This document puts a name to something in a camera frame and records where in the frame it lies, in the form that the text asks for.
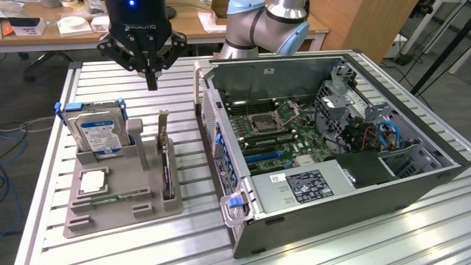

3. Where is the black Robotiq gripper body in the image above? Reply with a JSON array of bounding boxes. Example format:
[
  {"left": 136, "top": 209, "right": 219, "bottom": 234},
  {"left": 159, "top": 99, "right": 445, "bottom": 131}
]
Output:
[{"left": 104, "top": 0, "right": 173, "bottom": 55}]

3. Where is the green graphics card black fan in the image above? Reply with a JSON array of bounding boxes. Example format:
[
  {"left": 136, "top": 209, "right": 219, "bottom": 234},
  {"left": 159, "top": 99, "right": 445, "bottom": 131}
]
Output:
[{"left": 156, "top": 109, "right": 176, "bottom": 200}]

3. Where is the small white labelled box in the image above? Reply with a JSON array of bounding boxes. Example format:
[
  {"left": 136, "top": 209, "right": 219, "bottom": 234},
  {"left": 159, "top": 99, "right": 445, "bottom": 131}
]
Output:
[{"left": 89, "top": 15, "right": 111, "bottom": 33}]

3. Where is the stack of papers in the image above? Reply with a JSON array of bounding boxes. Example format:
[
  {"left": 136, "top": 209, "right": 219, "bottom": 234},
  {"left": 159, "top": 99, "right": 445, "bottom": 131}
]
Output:
[{"left": 197, "top": 11, "right": 227, "bottom": 34}]

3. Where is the white round holder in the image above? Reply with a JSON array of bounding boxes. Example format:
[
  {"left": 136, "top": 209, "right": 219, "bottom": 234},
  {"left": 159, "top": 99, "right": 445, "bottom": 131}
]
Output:
[{"left": 56, "top": 16, "right": 93, "bottom": 38}]

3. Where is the wooden desk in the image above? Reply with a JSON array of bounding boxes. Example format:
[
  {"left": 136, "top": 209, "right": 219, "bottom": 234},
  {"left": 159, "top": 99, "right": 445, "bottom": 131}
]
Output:
[{"left": 0, "top": 0, "right": 331, "bottom": 53}]

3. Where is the office chair base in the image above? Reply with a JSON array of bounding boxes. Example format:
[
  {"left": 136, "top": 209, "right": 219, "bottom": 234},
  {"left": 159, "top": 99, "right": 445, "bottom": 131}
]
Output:
[{"left": 17, "top": 51, "right": 75, "bottom": 82}]

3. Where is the hard disk in blue caddy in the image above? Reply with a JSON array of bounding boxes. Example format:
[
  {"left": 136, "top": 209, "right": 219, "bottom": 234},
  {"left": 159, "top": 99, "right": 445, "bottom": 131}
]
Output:
[{"left": 53, "top": 97, "right": 133, "bottom": 160}]

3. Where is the white box black top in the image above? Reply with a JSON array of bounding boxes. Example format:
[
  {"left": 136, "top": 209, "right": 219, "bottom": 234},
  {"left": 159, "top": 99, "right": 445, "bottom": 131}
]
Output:
[{"left": 12, "top": 18, "right": 46, "bottom": 36}]

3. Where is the RAM slot bank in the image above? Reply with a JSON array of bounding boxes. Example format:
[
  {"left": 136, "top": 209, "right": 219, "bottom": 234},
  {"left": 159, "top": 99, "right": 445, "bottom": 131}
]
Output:
[{"left": 227, "top": 98, "right": 277, "bottom": 116}]

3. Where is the CPU socket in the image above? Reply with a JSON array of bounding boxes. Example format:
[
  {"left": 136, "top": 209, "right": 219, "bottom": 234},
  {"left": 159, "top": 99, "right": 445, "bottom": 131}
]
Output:
[{"left": 248, "top": 112, "right": 287, "bottom": 136}]

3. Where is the metal socket cover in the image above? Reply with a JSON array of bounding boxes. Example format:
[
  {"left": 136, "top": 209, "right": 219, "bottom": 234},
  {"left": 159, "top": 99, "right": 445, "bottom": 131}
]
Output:
[{"left": 273, "top": 99, "right": 301, "bottom": 125}]

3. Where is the installed RAM stick white label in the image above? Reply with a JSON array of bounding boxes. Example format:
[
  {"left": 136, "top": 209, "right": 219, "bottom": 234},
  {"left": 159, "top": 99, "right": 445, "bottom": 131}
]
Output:
[{"left": 240, "top": 132, "right": 297, "bottom": 150}]

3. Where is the silver CPU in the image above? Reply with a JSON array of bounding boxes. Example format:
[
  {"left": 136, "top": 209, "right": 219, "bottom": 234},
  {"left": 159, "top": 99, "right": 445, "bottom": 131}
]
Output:
[{"left": 80, "top": 171, "right": 105, "bottom": 193}]

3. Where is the blue expansion slot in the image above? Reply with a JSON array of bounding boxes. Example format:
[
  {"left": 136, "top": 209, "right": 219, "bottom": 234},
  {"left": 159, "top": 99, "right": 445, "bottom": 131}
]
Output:
[{"left": 244, "top": 150, "right": 284, "bottom": 163}]

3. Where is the grey parts rack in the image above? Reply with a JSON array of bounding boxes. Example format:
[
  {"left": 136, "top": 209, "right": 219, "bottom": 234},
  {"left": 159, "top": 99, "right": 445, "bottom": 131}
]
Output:
[{"left": 63, "top": 117, "right": 184, "bottom": 240}]

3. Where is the perforated metal drive cage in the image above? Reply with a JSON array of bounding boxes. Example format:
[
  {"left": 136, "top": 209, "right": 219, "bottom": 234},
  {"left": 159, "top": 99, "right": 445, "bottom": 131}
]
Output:
[{"left": 316, "top": 79, "right": 368, "bottom": 130}]

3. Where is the green motherboard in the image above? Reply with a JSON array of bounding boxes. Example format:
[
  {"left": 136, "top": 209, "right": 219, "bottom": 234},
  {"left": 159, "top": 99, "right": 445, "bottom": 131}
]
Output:
[{"left": 220, "top": 91, "right": 337, "bottom": 174}]

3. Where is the green RAM stick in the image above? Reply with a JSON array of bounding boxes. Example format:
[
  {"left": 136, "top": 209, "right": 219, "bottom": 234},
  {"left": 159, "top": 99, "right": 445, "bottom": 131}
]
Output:
[{"left": 89, "top": 190, "right": 151, "bottom": 205}]

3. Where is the silver chipset heatsink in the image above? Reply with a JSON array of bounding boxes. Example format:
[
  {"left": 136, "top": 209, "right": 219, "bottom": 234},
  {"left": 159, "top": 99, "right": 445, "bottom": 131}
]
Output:
[{"left": 296, "top": 154, "right": 317, "bottom": 166}]

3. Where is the grey power supply unit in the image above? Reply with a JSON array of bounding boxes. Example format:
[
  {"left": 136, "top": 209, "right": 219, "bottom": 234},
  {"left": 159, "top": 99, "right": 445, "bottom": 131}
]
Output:
[{"left": 245, "top": 160, "right": 356, "bottom": 218}]

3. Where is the black stand pole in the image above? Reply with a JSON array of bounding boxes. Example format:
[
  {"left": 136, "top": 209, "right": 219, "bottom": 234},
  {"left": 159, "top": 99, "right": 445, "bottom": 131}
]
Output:
[{"left": 409, "top": 16, "right": 471, "bottom": 96}]

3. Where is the open black PC case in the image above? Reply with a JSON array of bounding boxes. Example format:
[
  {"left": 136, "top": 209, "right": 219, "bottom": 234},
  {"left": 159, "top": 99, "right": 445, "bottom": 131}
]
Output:
[{"left": 193, "top": 52, "right": 471, "bottom": 259}]

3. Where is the grey disk bay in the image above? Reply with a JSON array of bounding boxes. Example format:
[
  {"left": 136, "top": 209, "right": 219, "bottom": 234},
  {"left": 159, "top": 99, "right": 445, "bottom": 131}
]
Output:
[{"left": 379, "top": 143, "right": 441, "bottom": 180}]

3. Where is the white floor cable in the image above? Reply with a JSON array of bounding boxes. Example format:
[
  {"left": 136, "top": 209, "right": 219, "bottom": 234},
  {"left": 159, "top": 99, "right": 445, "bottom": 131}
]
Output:
[{"left": 0, "top": 115, "right": 56, "bottom": 133}]

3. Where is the blue floor cable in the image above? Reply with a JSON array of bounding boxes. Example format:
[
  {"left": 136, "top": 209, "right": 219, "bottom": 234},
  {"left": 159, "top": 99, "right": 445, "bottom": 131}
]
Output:
[{"left": 0, "top": 135, "right": 29, "bottom": 235}]

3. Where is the red wire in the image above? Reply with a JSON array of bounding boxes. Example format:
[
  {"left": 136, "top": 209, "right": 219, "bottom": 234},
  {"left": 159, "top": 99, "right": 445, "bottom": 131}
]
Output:
[{"left": 360, "top": 124, "right": 380, "bottom": 151}]

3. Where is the blue wire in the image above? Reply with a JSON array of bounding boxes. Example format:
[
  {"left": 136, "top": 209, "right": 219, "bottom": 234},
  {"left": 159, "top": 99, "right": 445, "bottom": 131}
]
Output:
[{"left": 376, "top": 120, "right": 404, "bottom": 151}]

